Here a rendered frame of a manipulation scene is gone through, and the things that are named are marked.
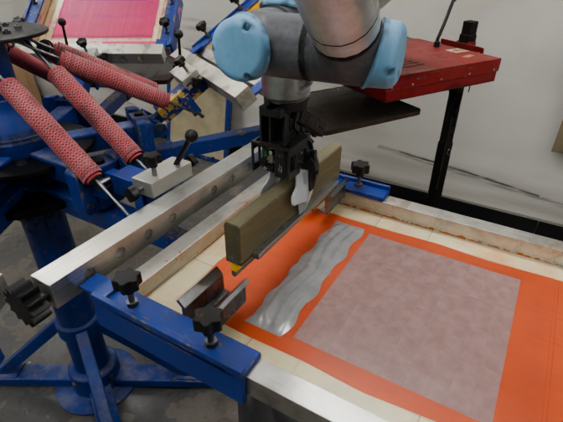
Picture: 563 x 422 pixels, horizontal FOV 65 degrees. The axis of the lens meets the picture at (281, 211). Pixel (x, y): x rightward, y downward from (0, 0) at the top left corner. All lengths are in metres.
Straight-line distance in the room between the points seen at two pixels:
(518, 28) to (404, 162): 0.96
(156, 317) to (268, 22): 0.46
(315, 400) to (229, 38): 0.46
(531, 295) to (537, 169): 1.94
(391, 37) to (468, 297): 0.52
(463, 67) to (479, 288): 1.11
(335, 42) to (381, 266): 0.53
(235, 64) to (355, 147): 2.51
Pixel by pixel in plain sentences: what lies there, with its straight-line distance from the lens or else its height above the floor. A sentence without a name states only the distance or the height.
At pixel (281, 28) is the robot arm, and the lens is 0.54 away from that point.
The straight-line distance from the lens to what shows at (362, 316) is 0.78.
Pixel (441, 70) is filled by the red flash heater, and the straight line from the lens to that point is 1.75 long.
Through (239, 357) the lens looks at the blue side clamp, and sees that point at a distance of 0.65.
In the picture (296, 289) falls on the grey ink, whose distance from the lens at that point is 0.81.
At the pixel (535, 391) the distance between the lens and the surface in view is 0.77.
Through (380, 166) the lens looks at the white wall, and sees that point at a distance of 3.01.
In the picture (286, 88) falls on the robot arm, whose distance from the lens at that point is 0.66.
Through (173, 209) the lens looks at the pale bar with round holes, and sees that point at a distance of 0.92.
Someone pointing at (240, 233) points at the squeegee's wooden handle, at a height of 1.13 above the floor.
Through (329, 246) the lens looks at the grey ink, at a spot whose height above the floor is 0.96.
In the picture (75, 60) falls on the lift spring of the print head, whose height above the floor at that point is 1.24.
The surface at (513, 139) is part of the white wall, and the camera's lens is 2.77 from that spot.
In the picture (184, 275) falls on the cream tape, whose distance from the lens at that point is 0.87.
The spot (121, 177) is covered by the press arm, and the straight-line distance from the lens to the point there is 1.06.
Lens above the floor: 1.50
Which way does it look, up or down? 32 degrees down
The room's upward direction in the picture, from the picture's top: straight up
